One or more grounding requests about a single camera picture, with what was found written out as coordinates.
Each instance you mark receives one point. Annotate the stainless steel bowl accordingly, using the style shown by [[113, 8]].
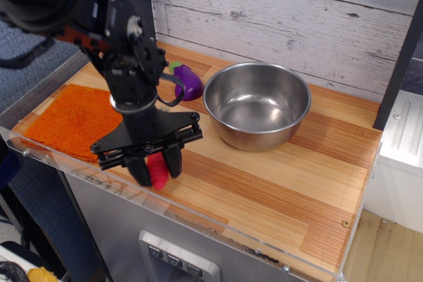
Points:
[[256, 106]]

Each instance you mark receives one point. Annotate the orange knitted napkin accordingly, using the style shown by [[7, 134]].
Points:
[[76, 119]]

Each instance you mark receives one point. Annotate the white side cabinet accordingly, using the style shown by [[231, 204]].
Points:
[[394, 191]]

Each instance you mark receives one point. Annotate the clear acrylic table guard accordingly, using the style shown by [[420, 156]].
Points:
[[294, 208]]

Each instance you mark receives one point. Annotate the dark grey right post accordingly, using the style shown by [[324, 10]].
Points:
[[401, 66]]

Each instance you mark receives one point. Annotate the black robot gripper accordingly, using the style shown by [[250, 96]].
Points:
[[145, 133]]

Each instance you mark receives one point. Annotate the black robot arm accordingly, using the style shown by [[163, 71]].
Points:
[[112, 35]]

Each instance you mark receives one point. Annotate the stainless steel cabinet front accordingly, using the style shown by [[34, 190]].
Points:
[[115, 223]]

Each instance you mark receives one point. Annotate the purple toy eggplant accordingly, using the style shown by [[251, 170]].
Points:
[[193, 87]]

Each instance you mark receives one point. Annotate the red handled metal fork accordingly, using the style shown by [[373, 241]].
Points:
[[159, 173]]

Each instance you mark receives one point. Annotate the silver dispenser button panel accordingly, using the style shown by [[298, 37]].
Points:
[[167, 261]]

